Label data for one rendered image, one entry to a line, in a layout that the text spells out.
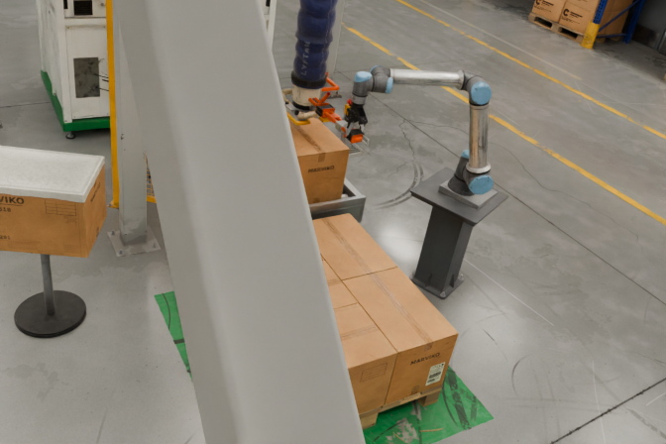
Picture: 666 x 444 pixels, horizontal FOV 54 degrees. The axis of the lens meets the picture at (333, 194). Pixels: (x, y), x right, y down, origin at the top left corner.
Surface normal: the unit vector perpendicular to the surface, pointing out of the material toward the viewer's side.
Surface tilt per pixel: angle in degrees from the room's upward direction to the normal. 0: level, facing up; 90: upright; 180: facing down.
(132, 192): 90
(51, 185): 0
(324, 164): 90
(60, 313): 0
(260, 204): 45
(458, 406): 0
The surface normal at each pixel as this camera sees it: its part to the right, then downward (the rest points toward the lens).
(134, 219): 0.47, 0.52
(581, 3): -0.85, 0.22
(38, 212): 0.04, 0.53
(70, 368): 0.14, -0.84
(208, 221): 0.43, -0.23
